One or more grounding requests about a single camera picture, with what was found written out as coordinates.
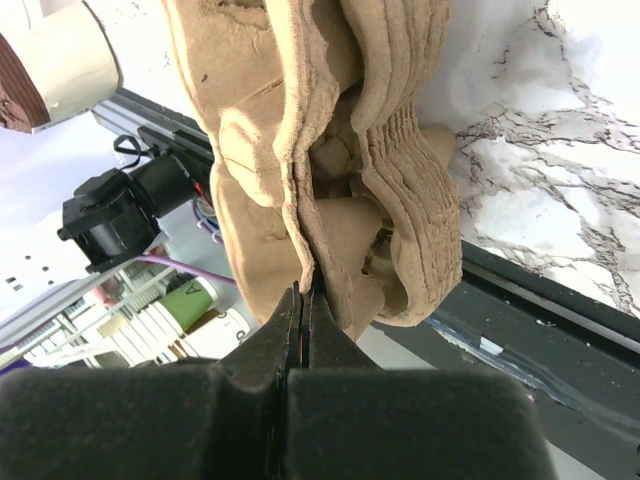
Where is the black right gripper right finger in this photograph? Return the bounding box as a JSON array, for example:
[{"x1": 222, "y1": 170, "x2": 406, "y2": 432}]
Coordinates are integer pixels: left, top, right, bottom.
[{"x1": 287, "y1": 290, "x2": 555, "y2": 479}]

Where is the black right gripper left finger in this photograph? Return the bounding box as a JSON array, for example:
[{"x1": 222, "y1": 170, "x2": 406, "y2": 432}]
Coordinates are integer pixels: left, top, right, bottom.
[{"x1": 1, "y1": 287, "x2": 301, "y2": 479}]

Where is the brown cardboard cup carrier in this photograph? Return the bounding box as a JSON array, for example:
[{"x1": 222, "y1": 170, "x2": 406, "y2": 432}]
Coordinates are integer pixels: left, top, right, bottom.
[{"x1": 163, "y1": 1, "x2": 462, "y2": 338}]

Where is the white paper cup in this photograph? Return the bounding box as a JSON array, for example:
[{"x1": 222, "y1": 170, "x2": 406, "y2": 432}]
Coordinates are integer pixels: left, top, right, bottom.
[{"x1": 1, "y1": 1, "x2": 120, "y2": 134}]

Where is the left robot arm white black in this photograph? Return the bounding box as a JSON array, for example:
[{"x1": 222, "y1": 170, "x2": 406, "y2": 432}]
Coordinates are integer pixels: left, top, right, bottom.
[{"x1": 1, "y1": 127, "x2": 214, "y2": 315}]

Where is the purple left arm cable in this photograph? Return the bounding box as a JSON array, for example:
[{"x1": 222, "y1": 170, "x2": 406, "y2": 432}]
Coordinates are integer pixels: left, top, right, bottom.
[{"x1": 144, "y1": 254, "x2": 236, "y2": 287}]

